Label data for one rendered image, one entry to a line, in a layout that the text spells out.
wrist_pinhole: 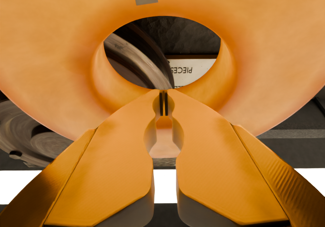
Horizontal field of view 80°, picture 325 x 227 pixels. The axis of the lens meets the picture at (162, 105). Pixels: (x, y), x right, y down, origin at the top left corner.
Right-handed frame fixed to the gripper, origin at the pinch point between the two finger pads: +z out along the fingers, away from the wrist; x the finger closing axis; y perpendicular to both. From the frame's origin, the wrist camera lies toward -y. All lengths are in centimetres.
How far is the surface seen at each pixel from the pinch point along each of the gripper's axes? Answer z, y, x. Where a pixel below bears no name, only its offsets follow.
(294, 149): 533, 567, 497
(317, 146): 546, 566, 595
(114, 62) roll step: 21.5, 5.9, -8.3
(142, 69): 24.0, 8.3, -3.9
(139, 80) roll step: 22.6, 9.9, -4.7
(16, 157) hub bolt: 19.4, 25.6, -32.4
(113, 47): 22.7, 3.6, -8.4
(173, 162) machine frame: 58, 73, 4
